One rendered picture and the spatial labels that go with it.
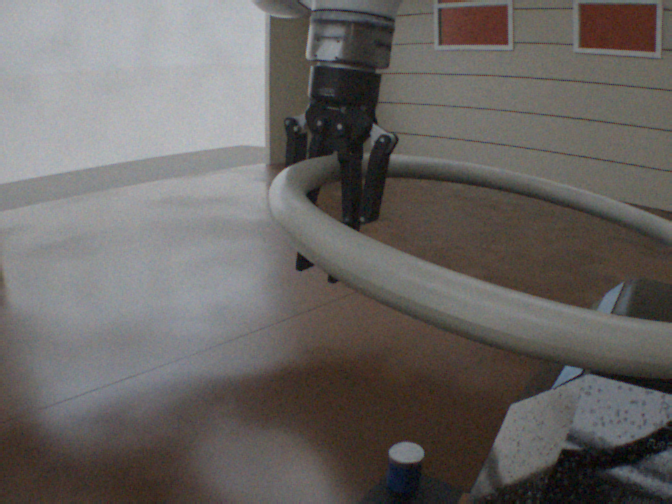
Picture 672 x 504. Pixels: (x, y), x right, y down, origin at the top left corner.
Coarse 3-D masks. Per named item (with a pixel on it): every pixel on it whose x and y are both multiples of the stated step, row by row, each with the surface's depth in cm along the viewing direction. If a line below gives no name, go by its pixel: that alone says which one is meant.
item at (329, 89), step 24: (312, 72) 50; (336, 72) 48; (360, 72) 48; (312, 96) 50; (336, 96) 48; (360, 96) 49; (312, 120) 53; (336, 120) 52; (360, 120) 50; (336, 144) 53; (360, 144) 52
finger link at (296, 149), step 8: (288, 120) 55; (288, 128) 55; (288, 136) 56; (296, 136) 55; (304, 136) 57; (288, 144) 56; (296, 144) 56; (304, 144) 57; (288, 152) 56; (296, 152) 56; (304, 152) 57; (288, 160) 56; (296, 160) 56
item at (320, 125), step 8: (320, 120) 52; (320, 128) 52; (312, 136) 53; (320, 136) 53; (312, 144) 54; (320, 144) 53; (312, 152) 54; (320, 152) 54; (328, 152) 55; (312, 192) 57; (312, 200) 58
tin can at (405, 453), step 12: (396, 444) 137; (408, 444) 137; (396, 456) 132; (408, 456) 131; (420, 456) 131; (396, 468) 131; (408, 468) 129; (420, 468) 132; (396, 480) 132; (408, 480) 131; (408, 492) 133
